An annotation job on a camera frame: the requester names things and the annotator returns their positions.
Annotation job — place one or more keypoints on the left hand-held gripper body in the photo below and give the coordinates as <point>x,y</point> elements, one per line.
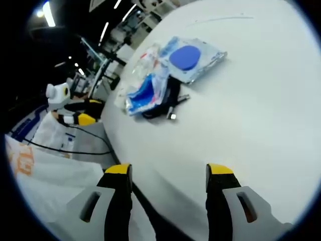
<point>56,96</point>

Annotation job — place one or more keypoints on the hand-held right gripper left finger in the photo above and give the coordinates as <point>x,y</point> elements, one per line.
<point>118,195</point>

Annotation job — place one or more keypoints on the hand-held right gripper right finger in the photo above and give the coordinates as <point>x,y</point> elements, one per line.
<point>218,198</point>

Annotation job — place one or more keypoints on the small clear plastic packet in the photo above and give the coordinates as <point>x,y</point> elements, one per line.
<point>121,96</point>

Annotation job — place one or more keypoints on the blue and white packet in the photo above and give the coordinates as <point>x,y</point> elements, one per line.
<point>146,95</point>

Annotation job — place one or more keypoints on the clear packet with red print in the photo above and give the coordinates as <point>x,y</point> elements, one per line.
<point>148,62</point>

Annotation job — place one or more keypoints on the clear packet with blue oval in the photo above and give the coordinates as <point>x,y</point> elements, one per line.
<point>190,60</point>

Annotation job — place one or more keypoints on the blue and white panel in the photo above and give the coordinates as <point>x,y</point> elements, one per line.
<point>27,123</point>

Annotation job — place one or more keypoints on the black stand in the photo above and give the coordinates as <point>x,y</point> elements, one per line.
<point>110,67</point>

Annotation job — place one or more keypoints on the white bag with orange print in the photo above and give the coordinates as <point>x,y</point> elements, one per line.
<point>50,180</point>

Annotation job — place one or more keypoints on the white table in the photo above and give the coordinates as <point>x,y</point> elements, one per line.
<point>238,130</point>

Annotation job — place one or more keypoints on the ceiling light strip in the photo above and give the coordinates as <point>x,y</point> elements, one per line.
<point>104,31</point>
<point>49,13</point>
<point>129,12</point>

